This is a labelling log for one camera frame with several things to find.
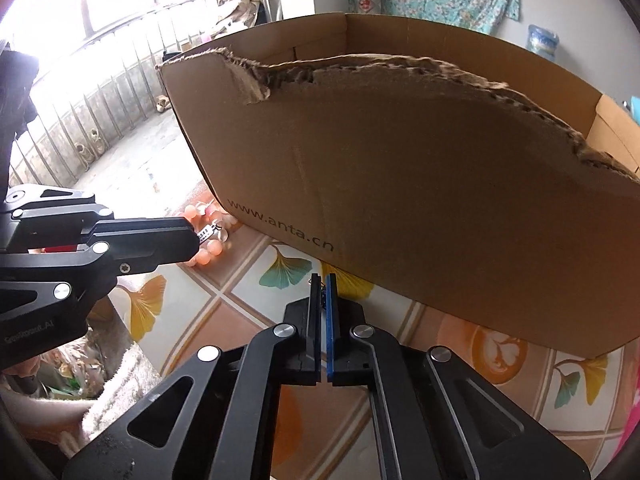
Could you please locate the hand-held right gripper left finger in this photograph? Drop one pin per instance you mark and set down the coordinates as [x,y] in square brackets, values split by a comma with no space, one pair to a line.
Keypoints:
[314,325]

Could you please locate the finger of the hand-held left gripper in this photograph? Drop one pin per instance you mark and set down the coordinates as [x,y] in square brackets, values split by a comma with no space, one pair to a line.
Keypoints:
[145,227]
[160,252]

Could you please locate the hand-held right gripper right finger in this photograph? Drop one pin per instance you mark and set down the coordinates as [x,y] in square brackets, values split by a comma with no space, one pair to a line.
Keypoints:
[330,330]

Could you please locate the silver abacus charm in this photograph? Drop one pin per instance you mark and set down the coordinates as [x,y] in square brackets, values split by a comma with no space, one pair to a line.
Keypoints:
[204,234]

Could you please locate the brown cardboard box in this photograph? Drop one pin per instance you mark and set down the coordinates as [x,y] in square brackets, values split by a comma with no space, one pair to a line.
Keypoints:
[425,185]

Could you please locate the ginkgo leaf print tablecloth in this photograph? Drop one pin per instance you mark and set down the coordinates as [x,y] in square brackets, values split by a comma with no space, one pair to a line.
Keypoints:
[210,320]

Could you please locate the beige slipper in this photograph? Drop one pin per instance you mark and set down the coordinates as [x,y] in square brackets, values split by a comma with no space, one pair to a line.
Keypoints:
[97,142]
[82,152]

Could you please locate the white fluffy cloth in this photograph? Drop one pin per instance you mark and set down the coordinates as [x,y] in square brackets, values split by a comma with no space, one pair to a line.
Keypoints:
[125,385]

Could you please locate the beige sandal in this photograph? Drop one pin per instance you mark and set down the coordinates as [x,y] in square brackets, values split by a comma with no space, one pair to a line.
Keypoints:
[162,104]

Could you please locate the metal balcony railing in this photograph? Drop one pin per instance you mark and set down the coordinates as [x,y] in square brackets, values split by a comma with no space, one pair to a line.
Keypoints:
[100,75]

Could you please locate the black table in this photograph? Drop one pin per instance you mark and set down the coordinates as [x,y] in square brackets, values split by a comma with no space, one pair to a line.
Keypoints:
[175,55]

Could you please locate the brown patterned cloth pile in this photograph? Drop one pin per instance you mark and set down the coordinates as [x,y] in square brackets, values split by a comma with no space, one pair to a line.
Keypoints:
[242,2]

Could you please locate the pink floral blanket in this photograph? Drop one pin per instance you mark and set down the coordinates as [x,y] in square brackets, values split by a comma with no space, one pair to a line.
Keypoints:
[631,425]

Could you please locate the blue water jug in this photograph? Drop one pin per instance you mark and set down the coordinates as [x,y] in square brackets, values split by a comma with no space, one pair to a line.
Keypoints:
[542,40]

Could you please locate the blue patterned quilt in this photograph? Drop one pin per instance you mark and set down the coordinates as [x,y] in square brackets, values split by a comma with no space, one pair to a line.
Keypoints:
[632,107]

